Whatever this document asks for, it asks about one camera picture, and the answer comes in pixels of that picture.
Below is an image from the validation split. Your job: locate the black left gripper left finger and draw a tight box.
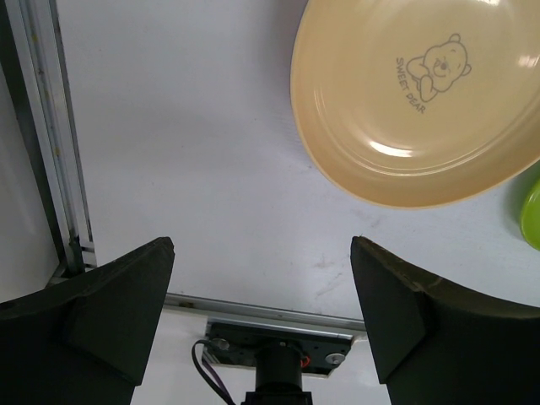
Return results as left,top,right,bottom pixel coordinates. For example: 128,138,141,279
1,237,175,404

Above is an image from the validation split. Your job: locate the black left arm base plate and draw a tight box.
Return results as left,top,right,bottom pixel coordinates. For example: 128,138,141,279
203,321,352,376

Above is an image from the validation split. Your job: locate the aluminium table rail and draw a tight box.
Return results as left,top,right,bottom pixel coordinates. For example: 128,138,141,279
1,1,96,285
164,293,366,332

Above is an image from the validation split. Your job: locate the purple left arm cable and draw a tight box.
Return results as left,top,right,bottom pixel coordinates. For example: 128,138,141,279
192,339,235,405

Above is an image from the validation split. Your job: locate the aluminium left table rail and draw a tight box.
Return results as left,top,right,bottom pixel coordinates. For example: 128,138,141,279
1,1,96,285

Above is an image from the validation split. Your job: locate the green plate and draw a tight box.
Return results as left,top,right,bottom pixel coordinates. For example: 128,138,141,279
520,181,540,251

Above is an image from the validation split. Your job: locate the aluminium front table rail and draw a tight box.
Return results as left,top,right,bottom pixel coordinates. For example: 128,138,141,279
164,293,366,332

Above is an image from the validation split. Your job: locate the beige plate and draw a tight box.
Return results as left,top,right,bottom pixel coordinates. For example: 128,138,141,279
290,1,539,208

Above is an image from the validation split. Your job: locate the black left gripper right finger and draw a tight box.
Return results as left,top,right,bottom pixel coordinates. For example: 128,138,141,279
350,236,539,404

